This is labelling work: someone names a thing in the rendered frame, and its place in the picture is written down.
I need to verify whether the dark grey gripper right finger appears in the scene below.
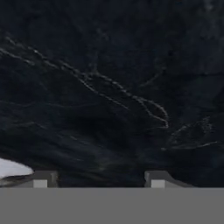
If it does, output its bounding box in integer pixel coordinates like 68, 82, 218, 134
143, 171, 194, 189

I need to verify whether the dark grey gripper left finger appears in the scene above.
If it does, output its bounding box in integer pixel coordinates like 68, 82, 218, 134
15, 171, 60, 189

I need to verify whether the white plate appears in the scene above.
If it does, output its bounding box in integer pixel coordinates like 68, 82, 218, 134
0, 157, 35, 187

